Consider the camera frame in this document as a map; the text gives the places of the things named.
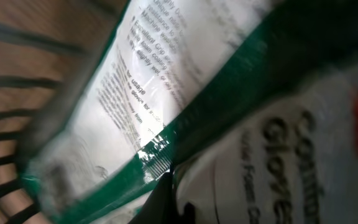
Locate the green 3M gloves package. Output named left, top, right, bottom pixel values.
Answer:
left=20, top=1, right=358, bottom=223

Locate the grey plastic mesh basket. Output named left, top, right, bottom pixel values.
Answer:
left=0, top=0, right=126, bottom=223

